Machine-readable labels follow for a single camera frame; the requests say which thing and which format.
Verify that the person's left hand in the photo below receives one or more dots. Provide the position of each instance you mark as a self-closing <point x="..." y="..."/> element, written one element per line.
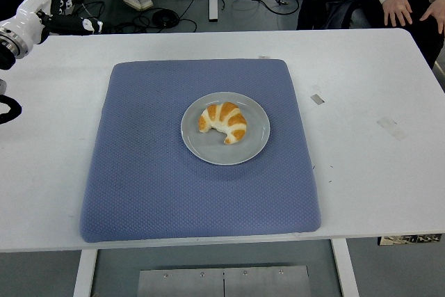
<point x="436" y="12"/>

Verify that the person's right hand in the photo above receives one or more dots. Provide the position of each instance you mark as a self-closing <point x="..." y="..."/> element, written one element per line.
<point x="397" y="8"/>

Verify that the white table leg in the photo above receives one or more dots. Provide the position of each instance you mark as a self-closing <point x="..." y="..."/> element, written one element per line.
<point x="346" y="269"/>
<point x="84" y="272"/>

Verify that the small grey tape piece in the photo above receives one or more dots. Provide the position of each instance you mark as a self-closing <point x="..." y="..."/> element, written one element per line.
<point x="317" y="98"/>

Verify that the long clear tape piece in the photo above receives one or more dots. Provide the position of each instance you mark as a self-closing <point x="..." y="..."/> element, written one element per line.
<point x="391" y="127"/>

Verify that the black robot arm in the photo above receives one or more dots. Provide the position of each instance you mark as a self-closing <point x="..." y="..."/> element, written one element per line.
<point x="12" y="46"/>

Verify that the grey round plate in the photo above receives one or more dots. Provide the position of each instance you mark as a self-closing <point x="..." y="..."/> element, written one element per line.
<point x="222" y="152"/>

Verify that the croissant bread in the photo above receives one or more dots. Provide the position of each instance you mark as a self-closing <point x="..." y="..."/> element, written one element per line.
<point x="229" y="116"/>

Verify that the patterned label strip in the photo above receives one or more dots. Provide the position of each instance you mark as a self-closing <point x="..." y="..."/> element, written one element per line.
<point x="410" y="239"/>

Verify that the blue quilted mat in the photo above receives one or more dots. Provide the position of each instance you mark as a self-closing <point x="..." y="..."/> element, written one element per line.
<point x="146" y="178"/>

